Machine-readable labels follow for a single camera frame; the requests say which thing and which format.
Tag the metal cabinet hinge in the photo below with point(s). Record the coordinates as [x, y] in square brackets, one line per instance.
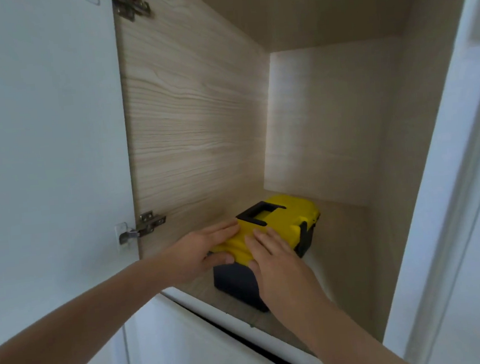
[129, 3]
[143, 226]

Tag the person's left thumb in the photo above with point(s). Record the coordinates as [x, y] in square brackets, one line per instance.
[222, 259]

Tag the white lower cabinet door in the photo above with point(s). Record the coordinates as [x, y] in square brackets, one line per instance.
[187, 343]

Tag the wooden cabinet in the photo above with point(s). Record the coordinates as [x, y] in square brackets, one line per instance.
[301, 120]

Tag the person's right thumb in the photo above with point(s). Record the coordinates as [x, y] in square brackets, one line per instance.
[254, 268]

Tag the person's right forearm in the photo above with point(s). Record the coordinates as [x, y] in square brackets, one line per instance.
[342, 342]

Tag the yellow and black toolbox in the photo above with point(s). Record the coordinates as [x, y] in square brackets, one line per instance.
[285, 222]

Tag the white cabinet door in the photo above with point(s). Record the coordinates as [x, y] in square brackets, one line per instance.
[444, 170]
[187, 343]
[45, 163]

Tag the person's right hand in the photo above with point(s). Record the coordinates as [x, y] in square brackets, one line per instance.
[281, 274]

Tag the person's left forearm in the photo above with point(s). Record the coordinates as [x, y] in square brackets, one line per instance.
[65, 341]

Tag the person's left hand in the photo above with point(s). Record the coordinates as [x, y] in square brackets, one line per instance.
[190, 255]

